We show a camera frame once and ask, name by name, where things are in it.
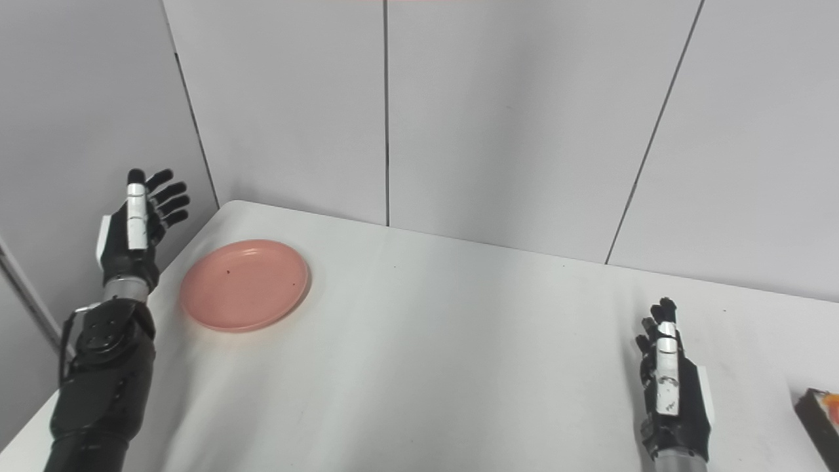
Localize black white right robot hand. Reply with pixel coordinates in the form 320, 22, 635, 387
634, 297, 713, 463

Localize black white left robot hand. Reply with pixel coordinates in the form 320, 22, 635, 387
96, 168, 191, 293

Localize pink round plate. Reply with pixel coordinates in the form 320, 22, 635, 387
180, 239, 311, 333

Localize sushi piece toy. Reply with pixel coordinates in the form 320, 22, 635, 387
794, 387, 839, 468

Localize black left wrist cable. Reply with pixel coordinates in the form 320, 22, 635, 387
58, 304, 102, 387

